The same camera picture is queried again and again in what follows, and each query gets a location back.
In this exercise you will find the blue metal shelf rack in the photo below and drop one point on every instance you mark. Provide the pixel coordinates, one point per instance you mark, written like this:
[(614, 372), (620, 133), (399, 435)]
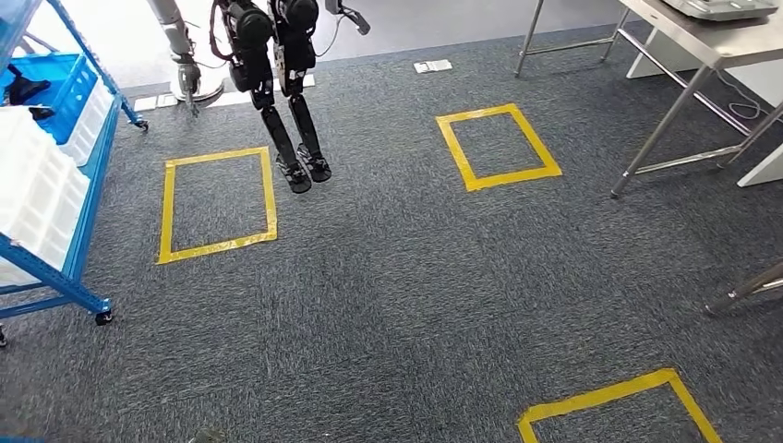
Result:
[(92, 183)]

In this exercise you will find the small black part in crate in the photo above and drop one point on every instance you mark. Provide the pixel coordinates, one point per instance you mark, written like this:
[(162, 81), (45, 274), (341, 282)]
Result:
[(41, 113)]

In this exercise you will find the grey metal panel part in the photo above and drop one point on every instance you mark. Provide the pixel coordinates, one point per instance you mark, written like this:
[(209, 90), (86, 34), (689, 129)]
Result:
[(716, 7)]

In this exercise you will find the silver floor socket plate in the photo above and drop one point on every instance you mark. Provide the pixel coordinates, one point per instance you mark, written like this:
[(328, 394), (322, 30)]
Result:
[(432, 66)]

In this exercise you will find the black hanging humanoid robot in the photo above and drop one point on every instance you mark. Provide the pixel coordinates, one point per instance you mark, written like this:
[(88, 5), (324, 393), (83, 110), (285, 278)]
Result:
[(293, 55)]

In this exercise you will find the white floor strip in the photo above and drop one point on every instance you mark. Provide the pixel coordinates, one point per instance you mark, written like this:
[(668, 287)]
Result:
[(232, 96)]

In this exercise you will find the white round stand base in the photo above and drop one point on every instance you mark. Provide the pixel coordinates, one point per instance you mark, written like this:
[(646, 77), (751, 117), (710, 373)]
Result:
[(208, 88)]

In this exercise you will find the yellow floor tape square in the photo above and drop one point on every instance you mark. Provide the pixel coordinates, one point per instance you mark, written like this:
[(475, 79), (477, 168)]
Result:
[(587, 400)]

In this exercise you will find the white floor plate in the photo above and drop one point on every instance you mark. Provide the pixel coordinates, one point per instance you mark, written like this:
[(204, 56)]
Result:
[(153, 102)]

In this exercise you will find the black rack caster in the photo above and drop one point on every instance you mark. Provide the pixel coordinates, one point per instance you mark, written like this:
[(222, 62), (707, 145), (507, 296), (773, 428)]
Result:
[(142, 125), (104, 318), (2, 337)]

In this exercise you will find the blue plastic crate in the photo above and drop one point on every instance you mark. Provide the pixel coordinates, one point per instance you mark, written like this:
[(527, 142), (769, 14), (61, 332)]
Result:
[(67, 92)]

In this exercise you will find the large white plastic crate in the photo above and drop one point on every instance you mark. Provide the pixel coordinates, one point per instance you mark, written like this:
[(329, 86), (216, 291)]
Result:
[(37, 189)]

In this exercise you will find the steel table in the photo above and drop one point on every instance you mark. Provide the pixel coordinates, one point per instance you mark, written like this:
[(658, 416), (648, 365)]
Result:
[(722, 43)]

